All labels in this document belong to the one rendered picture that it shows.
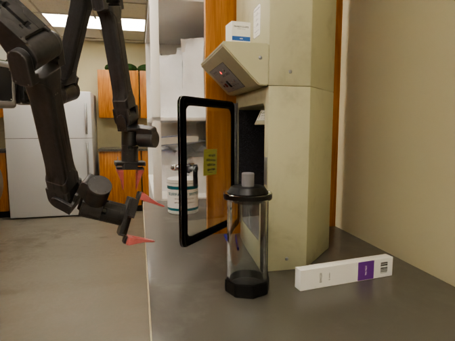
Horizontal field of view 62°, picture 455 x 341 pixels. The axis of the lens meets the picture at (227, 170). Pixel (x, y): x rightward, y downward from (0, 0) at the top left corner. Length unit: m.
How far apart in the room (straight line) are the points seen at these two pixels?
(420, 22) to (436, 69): 0.15
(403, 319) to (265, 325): 0.27
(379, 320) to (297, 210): 0.33
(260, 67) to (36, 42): 0.48
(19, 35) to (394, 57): 0.98
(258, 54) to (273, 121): 0.16
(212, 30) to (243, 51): 0.39
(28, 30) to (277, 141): 0.58
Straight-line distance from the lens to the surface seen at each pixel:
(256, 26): 1.07
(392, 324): 0.83
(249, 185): 0.83
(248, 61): 0.94
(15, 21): 0.82
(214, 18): 1.33
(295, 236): 1.01
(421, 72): 1.17
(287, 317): 0.80
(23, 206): 6.09
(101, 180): 0.97
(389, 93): 1.27
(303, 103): 0.98
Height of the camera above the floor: 1.31
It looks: 7 degrees down
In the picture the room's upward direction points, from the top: straight up
